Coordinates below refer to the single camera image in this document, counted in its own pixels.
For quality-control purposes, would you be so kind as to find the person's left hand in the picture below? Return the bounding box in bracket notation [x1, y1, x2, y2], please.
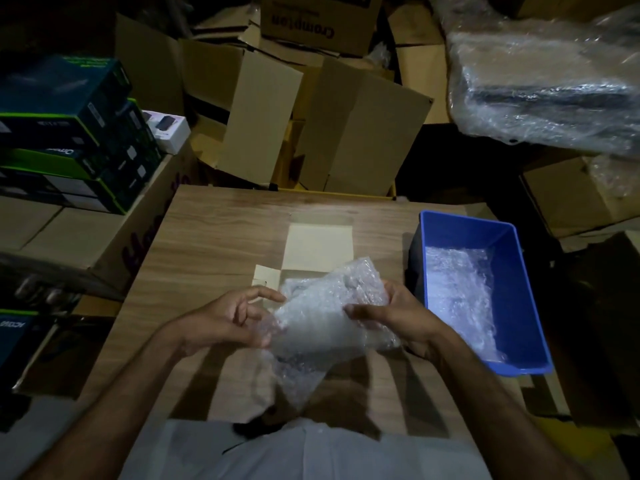
[172, 286, 287, 357]

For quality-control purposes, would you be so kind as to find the person's right hand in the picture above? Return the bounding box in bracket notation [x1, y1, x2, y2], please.
[344, 280, 452, 364]

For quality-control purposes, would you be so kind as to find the bubble item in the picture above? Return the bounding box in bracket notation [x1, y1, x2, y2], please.
[259, 257, 402, 411]

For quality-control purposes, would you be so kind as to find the person's right forearm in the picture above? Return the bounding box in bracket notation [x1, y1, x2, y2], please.
[427, 331, 593, 480]

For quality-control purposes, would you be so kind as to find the person's left forearm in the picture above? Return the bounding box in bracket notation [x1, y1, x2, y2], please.
[20, 322, 190, 480]

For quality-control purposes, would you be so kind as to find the small open cardboard box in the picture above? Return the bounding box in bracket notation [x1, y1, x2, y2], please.
[251, 214, 354, 306]

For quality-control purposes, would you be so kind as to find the loose bubble wrap sheet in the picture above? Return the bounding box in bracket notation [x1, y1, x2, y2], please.
[424, 246, 507, 364]

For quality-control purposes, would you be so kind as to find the person's white shirt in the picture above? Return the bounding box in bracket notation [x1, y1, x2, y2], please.
[119, 419, 482, 480]

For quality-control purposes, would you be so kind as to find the blue plastic bin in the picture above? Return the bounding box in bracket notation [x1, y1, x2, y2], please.
[407, 210, 554, 377]

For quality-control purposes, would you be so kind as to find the tall open cardboard box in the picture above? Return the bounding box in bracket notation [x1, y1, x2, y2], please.
[294, 57, 434, 197]

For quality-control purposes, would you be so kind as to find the large printed cardboard carton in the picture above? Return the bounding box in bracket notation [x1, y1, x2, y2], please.
[0, 144, 200, 296]

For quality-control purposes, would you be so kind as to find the dark product box white label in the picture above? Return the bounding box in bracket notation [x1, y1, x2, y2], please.
[0, 149, 163, 216]

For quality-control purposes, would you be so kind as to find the open brown cardboard box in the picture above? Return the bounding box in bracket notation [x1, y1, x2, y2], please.
[114, 14, 304, 186]

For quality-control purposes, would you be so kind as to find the small white product box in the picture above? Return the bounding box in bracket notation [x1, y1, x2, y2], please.
[142, 110, 192, 156]

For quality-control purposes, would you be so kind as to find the dark green-edged product box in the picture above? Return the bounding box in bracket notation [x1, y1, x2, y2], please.
[0, 99, 162, 181]

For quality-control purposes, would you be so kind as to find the brown cardboard carton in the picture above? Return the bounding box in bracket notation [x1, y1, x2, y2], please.
[519, 154, 640, 240]

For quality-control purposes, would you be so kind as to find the plain brown cardboard box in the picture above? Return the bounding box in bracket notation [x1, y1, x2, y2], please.
[394, 44, 452, 125]

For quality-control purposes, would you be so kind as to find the dark blue product box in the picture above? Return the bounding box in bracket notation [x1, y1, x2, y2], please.
[0, 310, 57, 388]

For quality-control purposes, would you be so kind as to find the cardboard box with black print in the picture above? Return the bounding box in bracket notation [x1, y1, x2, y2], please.
[259, 0, 385, 57]

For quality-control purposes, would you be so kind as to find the large bubble wrapped bundle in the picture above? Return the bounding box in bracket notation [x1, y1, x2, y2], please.
[428, 0, 640, 159]

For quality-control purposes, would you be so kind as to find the dark teal product box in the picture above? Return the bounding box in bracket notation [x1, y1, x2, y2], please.
[0, 55, 133, 146]

